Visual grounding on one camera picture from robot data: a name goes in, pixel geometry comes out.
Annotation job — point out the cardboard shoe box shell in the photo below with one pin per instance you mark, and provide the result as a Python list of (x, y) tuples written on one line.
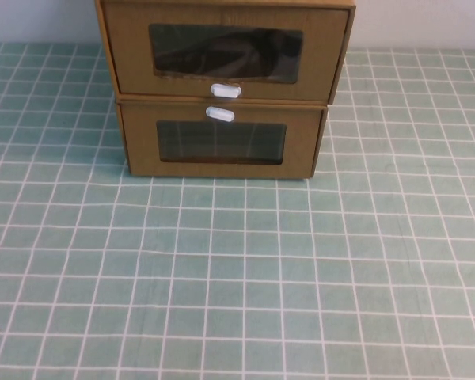
[(321, 130), (351, 16)]

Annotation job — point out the cardboard drawer with flat window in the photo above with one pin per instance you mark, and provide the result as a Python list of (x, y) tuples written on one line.
[(221, 168)]

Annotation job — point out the cardboard drawer with window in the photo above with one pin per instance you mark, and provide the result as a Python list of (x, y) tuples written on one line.
[(221, 16), (221, 168)]

